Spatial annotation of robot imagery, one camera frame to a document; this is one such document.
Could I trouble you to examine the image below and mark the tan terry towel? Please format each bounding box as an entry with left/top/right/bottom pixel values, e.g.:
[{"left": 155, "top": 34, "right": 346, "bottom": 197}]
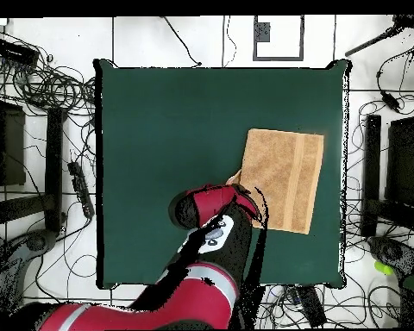
[{"left": 224, "top": 128, "right": 325, "bottom": 235}]

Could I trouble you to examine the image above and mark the dark green table cloth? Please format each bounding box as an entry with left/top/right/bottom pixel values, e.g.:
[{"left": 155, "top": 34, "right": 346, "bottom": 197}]
[{"left": 93, "top": 58, "right": 352, "bottom": 290}]

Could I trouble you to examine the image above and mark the black power strip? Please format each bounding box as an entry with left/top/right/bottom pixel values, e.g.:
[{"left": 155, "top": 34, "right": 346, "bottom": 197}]
[{"left": 67, "top": 160, "right": 95, "bottom": 219}]

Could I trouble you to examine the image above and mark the dark grey floor socket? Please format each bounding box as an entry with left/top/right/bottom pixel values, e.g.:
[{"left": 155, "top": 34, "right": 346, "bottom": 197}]
[{"left": 254, "top": 22, "right": 272, "bottom": 43}]

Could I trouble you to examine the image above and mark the grey stand base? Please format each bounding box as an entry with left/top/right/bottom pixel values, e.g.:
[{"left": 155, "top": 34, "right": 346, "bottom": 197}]
[{"left": 0, "top": 228, "right": 60, "bottom": 311}]

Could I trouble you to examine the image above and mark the green ball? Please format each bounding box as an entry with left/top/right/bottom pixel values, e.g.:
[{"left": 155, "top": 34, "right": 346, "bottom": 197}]
[{"left": 373, "top": 259, "right": 394, "bottom": 276}]

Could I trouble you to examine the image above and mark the dark stand base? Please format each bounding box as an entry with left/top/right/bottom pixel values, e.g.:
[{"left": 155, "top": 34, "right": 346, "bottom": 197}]
[{"left": 367, "top": 235, "right": 414, "bottom": 277}]

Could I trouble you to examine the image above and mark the black power adapter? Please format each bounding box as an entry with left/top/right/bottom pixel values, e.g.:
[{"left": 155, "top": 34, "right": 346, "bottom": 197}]
[{"left": 380, "top": 91, "right": 401, "bottom": 113}]

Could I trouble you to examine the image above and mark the black tripod rod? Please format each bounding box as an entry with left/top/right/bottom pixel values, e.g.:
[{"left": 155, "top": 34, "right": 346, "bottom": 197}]
[{"left": 344, "top": 15, "right": 414, "bottom": 58}]

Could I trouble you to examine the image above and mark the black cable with plug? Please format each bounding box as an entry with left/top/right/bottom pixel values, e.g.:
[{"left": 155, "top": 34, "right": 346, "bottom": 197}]
[{"left": 162, "top": 16, "right": 203, "bottom": 67}]

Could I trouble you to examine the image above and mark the grey square floor frame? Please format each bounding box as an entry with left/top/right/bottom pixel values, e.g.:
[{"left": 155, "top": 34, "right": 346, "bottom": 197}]
[{"left": 252, "top": 15, "right": 305, "bottom": 62}]

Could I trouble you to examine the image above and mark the black metal frame stand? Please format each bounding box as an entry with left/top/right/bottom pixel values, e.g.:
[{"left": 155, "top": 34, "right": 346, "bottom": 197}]
[
  {"left": 360, "top": 87, "right": 414, "bottom": 239},
  {"left": 0, "top": 77, "right": 68, "bottom": 239}
]

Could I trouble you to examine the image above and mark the black cable tangle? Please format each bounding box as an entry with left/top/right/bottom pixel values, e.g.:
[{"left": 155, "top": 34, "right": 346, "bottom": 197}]
[{"left": 0, "top": 27, "right": 97, "bottom": 118}]

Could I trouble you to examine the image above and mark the black network switch box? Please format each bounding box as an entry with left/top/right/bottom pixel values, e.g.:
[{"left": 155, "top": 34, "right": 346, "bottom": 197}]
[{"left": 0, "top": 38, "right": 41, "bottom": 66}]

